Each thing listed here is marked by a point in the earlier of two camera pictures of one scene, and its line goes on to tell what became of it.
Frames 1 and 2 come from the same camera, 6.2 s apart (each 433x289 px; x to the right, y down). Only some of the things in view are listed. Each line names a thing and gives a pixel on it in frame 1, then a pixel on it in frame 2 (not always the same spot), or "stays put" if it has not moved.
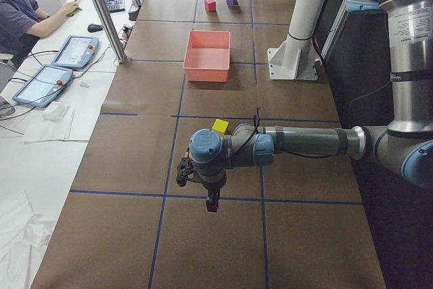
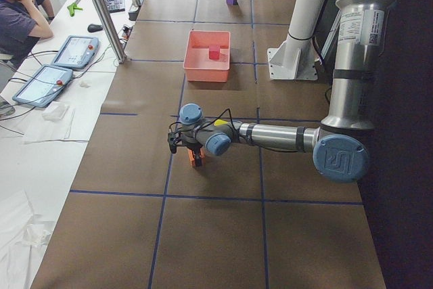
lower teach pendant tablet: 44,86 stays put
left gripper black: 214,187 → 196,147
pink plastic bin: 207,56 stays put
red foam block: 210,5 → 214,51
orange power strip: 124,34 stays put
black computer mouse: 93,28 stays put
